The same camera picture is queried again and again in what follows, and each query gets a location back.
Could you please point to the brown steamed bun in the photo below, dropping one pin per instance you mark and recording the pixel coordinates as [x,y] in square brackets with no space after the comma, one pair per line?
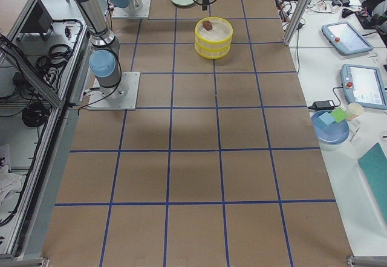
[207,25]

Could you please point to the upper teach pendant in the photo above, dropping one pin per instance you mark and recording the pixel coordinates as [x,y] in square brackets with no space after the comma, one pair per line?
[346,39]

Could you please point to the teach pendant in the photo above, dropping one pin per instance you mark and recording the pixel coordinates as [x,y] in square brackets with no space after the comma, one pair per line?
[346,39]
[363,85]

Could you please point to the aluminium frame post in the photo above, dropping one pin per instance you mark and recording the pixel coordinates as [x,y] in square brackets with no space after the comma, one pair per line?
[294,22]

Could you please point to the lower teach pendant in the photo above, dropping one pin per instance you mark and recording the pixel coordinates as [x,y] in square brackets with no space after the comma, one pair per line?
[363,85]

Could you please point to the beige cup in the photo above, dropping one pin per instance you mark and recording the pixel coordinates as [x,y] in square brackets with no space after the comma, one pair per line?
[353,111]

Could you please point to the teal board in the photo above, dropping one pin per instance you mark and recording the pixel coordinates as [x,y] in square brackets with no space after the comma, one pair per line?
[373,164]

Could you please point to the yellow steamer layer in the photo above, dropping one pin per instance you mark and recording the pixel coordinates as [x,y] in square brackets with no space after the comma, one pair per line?
[209,53]
[220,35]

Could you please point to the black power adapter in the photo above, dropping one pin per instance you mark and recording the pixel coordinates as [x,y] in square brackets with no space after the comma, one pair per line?
[322,105]

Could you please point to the blue sponge block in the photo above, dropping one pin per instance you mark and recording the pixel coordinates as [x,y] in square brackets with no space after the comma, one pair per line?
[326,119]

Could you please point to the blue plate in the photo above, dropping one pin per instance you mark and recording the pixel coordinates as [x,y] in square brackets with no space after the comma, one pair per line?
[333,134]

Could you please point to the green sponge block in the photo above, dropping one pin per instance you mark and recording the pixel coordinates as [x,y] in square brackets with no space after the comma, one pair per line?
[338,114]

